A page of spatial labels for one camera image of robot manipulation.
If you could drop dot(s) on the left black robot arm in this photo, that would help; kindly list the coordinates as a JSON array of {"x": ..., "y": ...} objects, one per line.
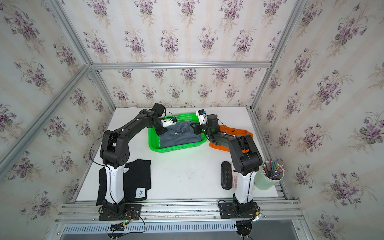
[{"x": 115, "y": 153}]

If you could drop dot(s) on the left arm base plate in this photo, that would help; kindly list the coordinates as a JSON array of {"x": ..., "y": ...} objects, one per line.
[{"x": 120, "y": 212}]

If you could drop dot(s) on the green plastic mesh basket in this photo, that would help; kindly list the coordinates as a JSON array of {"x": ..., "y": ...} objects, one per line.
[{"x": 154, "y": 140}]

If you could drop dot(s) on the black t-shirt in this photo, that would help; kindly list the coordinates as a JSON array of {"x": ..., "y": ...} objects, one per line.
[{"x": 137, "y": 181}]

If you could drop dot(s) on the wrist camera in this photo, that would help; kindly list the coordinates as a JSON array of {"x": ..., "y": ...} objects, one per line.
[
  {"x": 201, "y": 114},
  {"x": 169, "y": 122}
]

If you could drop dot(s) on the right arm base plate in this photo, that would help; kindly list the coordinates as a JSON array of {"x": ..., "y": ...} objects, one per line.
[{"x": 234, "y": 209}]

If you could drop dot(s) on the small circuit board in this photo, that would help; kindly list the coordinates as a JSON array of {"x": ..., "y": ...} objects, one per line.
[{"x": 117, "y": 227}]

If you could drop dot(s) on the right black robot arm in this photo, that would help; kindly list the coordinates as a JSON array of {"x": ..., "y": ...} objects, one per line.
[{"x": 245, "y": 156}]

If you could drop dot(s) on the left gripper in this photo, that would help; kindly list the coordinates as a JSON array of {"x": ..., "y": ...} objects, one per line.
[{"x": 160, "y": 133}]

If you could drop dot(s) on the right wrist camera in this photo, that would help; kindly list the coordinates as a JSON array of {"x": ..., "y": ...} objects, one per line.
[{"x": 201, "y": 114}]

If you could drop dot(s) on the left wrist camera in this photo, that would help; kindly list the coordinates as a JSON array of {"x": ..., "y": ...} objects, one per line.
[{"x": 169, "y": 122}]

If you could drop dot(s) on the grey-blue t-shirt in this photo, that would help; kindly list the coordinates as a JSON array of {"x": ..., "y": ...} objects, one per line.
[{"x": 180, "y": 134}]

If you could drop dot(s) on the green cup of pencils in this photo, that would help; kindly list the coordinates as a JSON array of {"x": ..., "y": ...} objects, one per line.
[{"x": 270, "y": 173}]

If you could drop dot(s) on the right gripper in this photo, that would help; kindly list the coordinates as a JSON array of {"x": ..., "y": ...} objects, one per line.
[{"x": 196, "y": 128}]

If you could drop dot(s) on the aluminium mounting rail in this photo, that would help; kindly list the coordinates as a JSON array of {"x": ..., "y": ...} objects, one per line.
[{"x": 180, "y": 211}]

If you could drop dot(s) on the orange folded t-shirt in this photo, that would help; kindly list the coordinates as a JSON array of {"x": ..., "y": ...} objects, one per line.
[{"x": 231, "y": 131}]

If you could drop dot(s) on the pink calculator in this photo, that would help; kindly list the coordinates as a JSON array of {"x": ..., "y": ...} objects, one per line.
[{"x": 235, "y": 181}]

